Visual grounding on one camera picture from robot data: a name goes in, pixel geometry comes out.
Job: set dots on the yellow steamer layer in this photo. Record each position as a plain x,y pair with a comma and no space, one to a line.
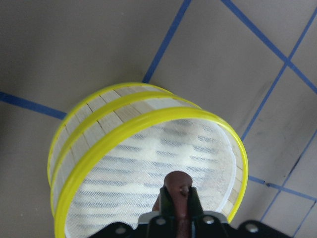
112,151

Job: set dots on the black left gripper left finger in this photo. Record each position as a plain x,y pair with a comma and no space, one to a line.
166,205

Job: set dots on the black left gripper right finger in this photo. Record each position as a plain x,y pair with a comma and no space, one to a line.
193,204

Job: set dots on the brown bun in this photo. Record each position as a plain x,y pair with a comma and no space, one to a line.
178,186

